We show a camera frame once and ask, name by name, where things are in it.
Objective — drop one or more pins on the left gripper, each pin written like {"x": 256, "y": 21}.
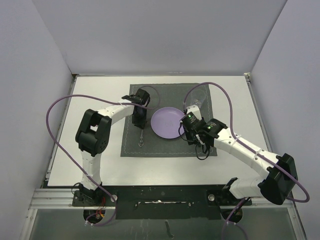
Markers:
{"x": 140, "y": 123}

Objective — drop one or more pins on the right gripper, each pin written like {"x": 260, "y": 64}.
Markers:
{"x": 192, "y": 140}

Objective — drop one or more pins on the grey cloth napkin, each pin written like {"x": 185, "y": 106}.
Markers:
{"x": 163, "y": 95}

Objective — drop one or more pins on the silver fork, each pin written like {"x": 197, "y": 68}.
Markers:
{"x": 141, "y": 139}

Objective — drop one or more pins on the purple plate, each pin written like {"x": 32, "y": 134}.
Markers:
{"x": 165, "y": 122}

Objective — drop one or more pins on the clear drinking glass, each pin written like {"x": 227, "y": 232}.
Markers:
{"x": 197, "y": 97}

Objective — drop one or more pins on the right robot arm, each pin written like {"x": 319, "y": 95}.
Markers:
{"x": 276, "y": 174}

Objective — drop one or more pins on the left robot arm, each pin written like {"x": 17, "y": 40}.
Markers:
{"x": 94, "y": 131}

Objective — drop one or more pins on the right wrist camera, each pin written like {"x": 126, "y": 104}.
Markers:
{"x": 195, "y": 110}

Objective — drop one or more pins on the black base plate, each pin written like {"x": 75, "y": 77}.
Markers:
{"x": 161, "y": 202}

